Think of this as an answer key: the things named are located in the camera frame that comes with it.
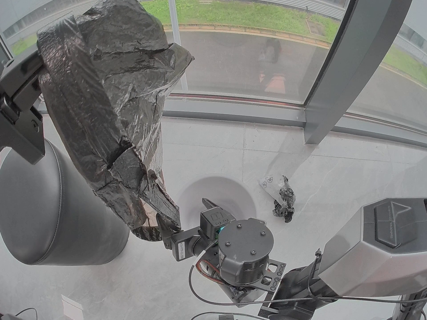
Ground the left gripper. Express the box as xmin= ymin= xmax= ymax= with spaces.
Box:
xmin=0 ymin=49 xmax=46 ymax=165

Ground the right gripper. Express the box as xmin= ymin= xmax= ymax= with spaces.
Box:
xmin=156 ymin=198 xmax=228 ymax=262

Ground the black plastic bag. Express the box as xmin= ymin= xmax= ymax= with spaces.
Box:
xmin=36 ymin=0 xmax=195 ymax=242

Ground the crumpled black plastic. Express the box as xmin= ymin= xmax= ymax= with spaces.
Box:
xmin=272 ymin=175 xmax=296 ymax=224

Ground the clear printed wrapper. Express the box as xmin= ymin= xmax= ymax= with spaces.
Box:
xmin=258 ymin=175 xmax=284 ymax=197

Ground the dark grey round chair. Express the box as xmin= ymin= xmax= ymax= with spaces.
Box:
xmin=0 ymin=138 xmax=131 ymax=266

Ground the window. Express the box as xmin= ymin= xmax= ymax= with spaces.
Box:
xmin=0 ymin=0 xmax=427 ymax=147

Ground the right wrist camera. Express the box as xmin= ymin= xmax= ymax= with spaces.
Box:
xmin=199 ymin=209 xmax=235 ymax=243

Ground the black cable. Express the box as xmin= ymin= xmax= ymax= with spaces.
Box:
xmin=0 ymin=308 xmax=38 ymax=320
xmin=188 ymin=264 xmax=405 ymax=307

